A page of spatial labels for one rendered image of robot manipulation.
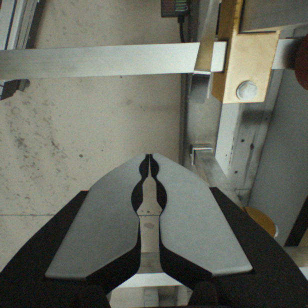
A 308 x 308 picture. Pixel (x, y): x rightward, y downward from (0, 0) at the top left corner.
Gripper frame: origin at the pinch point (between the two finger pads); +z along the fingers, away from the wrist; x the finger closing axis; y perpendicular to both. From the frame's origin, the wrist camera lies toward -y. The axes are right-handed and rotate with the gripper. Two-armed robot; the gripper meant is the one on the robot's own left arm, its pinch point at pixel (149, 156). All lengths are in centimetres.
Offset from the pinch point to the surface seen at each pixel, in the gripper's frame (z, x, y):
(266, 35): 12.0, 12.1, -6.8
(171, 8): 28.9, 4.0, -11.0
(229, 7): 13.8, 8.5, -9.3
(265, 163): 34, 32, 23
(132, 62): 13.0, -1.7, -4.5
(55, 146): 99, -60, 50
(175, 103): 99, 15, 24
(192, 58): 13.0, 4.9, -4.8
